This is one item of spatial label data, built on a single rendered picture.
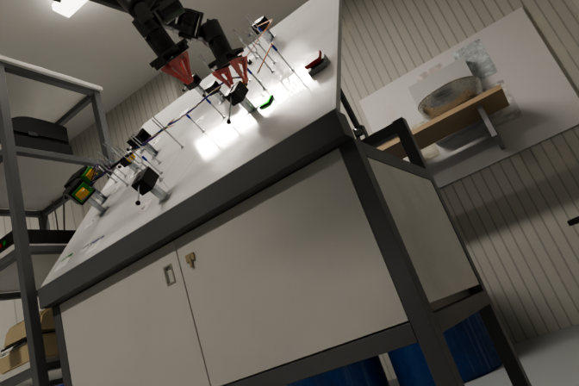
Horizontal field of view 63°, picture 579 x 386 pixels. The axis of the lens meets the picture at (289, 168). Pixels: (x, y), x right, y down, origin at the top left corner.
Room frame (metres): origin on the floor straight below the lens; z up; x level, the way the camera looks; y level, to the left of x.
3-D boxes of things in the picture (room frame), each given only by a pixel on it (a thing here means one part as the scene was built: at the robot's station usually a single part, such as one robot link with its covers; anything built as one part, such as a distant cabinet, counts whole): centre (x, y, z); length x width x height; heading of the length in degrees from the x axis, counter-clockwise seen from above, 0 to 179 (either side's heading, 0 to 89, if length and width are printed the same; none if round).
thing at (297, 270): (1.14, 0.12, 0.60); 0.55 x 0.03 x 0.39; 63
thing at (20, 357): (1.76, 1.03, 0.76); 0.30 x 0.21 x 0.20; 156
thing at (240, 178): (1.25, 0.37, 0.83); 1.18 x 0.05 x 0.06; 63
